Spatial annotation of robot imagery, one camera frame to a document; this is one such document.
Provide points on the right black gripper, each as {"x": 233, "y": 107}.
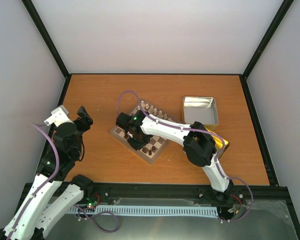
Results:
{"x": 136, "y": 146}

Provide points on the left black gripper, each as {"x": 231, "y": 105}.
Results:
{"x": 85, "y": 116}

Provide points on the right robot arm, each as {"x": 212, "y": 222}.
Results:
{"x": 198, "y": 145}

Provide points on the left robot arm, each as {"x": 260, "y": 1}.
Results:
{"x": 36, "y": 217}

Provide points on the green circuit board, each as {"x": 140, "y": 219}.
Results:
{"x": 93, "y": 202}

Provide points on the wooden chessboard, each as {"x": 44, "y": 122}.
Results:
{"x": 156, "y": 144}

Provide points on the silver open tin box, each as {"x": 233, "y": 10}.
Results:
{"x": 200, "y": 109}

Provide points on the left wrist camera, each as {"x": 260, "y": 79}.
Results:
{"x": 59, "y": 115}

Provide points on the light blue cable duct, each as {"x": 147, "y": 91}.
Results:
{"x": 156, "y": 211}

